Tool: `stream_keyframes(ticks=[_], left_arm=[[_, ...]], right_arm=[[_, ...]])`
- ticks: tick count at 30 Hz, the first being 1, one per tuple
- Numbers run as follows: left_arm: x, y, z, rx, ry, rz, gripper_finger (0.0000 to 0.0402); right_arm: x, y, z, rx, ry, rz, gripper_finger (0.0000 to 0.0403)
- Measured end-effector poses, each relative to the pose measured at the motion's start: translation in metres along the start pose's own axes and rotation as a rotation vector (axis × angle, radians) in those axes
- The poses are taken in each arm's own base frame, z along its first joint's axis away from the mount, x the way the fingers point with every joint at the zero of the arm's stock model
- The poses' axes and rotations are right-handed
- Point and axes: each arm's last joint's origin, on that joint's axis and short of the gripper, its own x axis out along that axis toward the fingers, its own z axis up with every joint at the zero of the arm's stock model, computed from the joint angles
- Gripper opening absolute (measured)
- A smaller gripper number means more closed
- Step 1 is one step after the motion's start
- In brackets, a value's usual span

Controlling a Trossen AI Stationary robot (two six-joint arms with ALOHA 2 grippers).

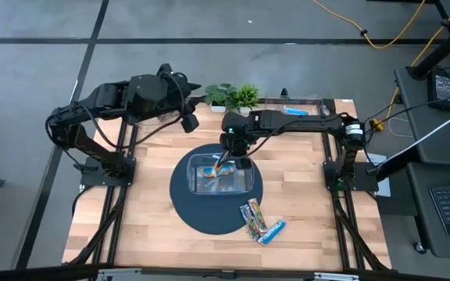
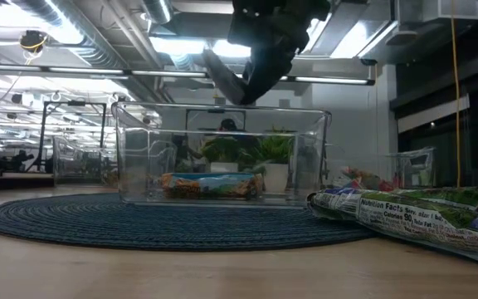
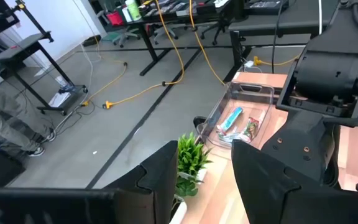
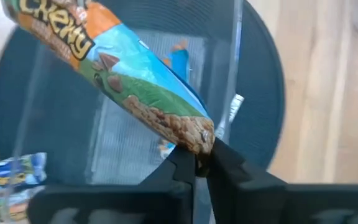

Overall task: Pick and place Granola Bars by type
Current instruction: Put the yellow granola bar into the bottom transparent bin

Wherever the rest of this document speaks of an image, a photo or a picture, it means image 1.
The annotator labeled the black crossbeam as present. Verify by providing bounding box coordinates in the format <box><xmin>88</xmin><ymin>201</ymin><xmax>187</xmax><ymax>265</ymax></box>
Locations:
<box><xmin>0</xmin><ymin>263</ymin><xmax>450</xmax><ymax>281</ymax></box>

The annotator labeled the spiky grass plant white pot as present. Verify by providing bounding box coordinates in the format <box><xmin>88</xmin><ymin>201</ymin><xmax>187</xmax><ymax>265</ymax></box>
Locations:
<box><xmin>235</xmin><ymin>83</ymin><xmax>261</xmax><ymax>115</ymax></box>

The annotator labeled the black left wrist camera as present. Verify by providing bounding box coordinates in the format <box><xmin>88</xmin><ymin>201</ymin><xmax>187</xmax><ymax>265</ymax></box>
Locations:
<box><xmin>180</xmin><ymin>112</ymin><xmax>200</xmax><ymax>134</ymax></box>

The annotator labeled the round dark blue woven mat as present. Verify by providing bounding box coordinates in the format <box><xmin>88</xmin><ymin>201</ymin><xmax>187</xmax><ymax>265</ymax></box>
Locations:
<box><xmin>169</xmin><ymin>143</ymin><xmax>264</xmax><ymax>236</ymax></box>

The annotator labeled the broad-leaf plant in white pot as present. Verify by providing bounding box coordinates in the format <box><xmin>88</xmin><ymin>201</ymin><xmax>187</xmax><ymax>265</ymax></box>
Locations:
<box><xmin>204</xmin><ymin>82</ymin><xmax>239</xmax><ymax>114</ymax></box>

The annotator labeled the black aluminium table frame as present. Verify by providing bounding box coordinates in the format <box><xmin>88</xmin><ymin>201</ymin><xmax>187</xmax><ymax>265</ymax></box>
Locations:
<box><xmin>61</xmin><ymin>93</ymin><xmax>393</xmax><ymax>273</ymax></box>

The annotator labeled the black stand leg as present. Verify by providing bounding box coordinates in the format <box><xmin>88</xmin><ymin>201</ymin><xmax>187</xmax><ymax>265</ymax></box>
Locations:
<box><xmin>406</xmin><ymin>0</ymin><xmax>450</xmax><ymax>81</ymax></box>

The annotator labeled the white paper sheet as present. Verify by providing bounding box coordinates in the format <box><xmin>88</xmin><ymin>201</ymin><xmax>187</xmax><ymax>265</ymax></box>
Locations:
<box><xmin>365</xmin><ymin>151</ymin><xmax>392</xmax><ymax>198</ymax></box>

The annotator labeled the large clear plastic bin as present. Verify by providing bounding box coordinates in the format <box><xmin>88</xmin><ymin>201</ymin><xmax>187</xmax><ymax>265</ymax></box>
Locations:
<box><xmin>186</xmin><ymin>152</ymin><xmax>255</xmax><ymax>196</ymax></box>

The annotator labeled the yellow extension cable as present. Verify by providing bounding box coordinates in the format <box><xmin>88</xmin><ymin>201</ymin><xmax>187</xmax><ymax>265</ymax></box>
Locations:
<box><xmin>312</xmin><ymin>0</ymin><xmax>428</xmax><ymax>51</ymax></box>
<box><xmin>368</xmin><ymin>0</ymin><xmax>450</xmax><ymax>133</ymax></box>

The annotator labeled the black pole with white edge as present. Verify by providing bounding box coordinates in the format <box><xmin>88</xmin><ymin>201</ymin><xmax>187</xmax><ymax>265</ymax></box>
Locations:
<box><xmin>366</xmin><ymin>103</ymin><xmax>450</xmax><ymax>181</ymax></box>

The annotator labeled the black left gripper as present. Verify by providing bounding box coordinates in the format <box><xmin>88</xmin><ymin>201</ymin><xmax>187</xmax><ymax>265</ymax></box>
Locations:
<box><xmin>155</xmin><ymin>63</ymin><xmax>211</xmax><ymax>117</ymax></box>

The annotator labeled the green granola bar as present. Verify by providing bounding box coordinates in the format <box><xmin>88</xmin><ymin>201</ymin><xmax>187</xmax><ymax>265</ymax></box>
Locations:
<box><xmin>239</xmin><ymin>204</ymin><xmax>261</xmax><ymax>242</ymax></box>
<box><xmin>247</xmin><ymin>197</ymin><xmax>269</xmax><ymax>234</ymax></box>

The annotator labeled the black power adapter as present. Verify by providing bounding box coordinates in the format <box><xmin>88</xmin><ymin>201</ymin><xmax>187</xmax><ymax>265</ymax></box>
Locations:
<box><xmin>427</xmin><ymin>68</ymin><xmax>450</xmax><ymax>112</ymax></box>

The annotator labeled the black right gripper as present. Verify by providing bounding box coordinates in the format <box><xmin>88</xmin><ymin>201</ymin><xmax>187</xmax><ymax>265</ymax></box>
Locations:
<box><xmin>213</xmin><ymin>131</ymin><xmax>255</xmax><ymax>176</ymax></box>

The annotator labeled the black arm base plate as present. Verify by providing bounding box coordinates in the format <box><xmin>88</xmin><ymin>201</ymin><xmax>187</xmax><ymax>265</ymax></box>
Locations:
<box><xmin>80</xmin><ymin>155</ymin><xmax>136</xmax><ymax>187</ymax></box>
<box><xmin>323</xmin><ymin>159</ymin><xmax>380</xmax><ymax>193</ymax></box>

